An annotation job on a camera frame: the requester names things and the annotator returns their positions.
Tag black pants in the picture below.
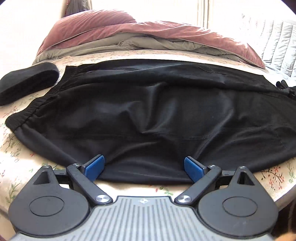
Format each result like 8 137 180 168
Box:
6 60 295 184

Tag grey quilted cushion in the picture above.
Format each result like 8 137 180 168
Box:
241 16 295 78

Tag folded black garment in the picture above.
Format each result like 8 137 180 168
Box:
1 62 59 106

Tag mauve and grey duvet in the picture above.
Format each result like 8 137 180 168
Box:
34 20 265 69

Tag mauve velvet pillow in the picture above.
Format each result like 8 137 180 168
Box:
48 10 136 41

